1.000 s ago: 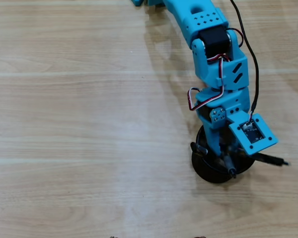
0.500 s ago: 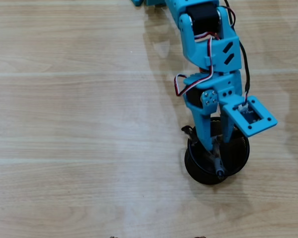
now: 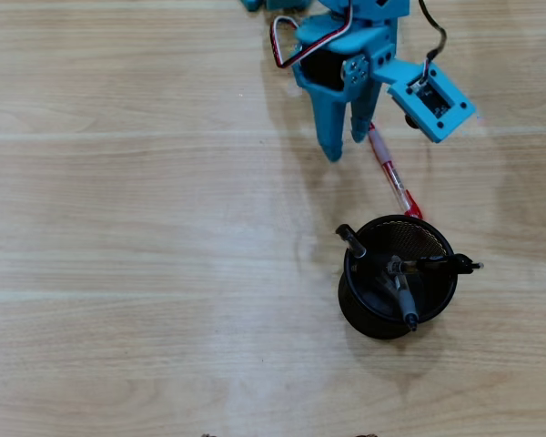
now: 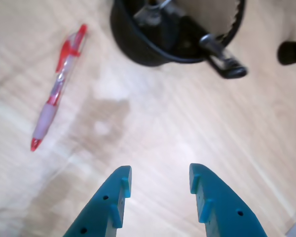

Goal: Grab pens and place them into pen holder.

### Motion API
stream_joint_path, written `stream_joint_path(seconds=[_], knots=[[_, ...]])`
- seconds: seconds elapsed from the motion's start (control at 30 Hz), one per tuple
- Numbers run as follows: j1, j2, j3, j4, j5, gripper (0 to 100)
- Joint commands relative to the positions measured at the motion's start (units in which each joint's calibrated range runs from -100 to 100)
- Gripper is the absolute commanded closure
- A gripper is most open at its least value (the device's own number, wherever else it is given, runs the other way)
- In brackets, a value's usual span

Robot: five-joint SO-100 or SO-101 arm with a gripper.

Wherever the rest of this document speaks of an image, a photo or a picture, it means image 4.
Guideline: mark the black rounded object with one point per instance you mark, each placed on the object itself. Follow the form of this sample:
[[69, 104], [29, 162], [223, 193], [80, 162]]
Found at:
[[292, 53]]

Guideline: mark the red retractable pen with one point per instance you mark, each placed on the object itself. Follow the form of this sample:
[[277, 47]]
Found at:
[[56, 89]]

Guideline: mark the black mesh pen holder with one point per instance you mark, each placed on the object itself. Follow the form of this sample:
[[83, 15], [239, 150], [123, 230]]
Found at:
[[128, 42]]

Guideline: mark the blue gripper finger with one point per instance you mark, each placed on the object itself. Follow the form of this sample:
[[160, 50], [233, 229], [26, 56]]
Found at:
[[227, 212], [101, 209]]

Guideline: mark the clear pen with black cap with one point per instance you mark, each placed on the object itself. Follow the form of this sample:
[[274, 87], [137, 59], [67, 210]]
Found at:
[[227, 61]]

